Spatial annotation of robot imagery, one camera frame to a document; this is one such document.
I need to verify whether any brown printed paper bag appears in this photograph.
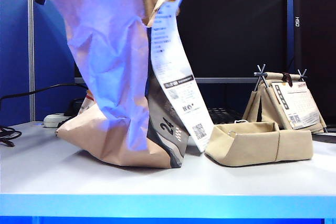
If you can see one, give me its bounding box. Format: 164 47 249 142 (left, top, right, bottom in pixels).
55 0 196 169

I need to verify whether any long white printed receipt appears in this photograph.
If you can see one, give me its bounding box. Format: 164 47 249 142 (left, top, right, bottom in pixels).
150 0 215 154

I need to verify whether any blue office partition panel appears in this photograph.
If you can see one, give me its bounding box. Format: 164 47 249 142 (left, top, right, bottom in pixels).
0 0 29 127
33 0 89 122
287 0 295 72

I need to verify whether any black power plug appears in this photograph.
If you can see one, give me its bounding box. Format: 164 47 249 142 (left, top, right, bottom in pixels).
64 97 87 118

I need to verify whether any white power strip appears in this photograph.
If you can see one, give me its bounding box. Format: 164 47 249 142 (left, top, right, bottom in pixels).
43 113 69 129

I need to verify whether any large black monitor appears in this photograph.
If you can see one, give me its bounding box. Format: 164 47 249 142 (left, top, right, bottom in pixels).
74 0 288 85

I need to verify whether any black keyboard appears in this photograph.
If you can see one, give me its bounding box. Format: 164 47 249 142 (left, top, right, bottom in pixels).
207 107 244 125

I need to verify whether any beige fabric tray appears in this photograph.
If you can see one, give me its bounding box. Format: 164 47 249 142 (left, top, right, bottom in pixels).
204 121 314 167

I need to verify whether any beige fabric tent organizer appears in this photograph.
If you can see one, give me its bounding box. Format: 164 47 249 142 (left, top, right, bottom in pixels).
241 63 328 134

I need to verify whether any white desk calendar card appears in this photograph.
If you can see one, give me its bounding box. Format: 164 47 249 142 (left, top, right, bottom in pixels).
270 81 320 131

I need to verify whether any black HSD monitor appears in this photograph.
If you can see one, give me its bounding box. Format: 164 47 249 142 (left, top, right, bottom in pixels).
293 0 336 125

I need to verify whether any black monitor stand base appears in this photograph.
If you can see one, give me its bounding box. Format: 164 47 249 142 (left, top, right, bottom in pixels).
311 127 336 144

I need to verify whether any black cable bundle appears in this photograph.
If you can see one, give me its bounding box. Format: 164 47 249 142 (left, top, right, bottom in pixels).
0 126 23 148

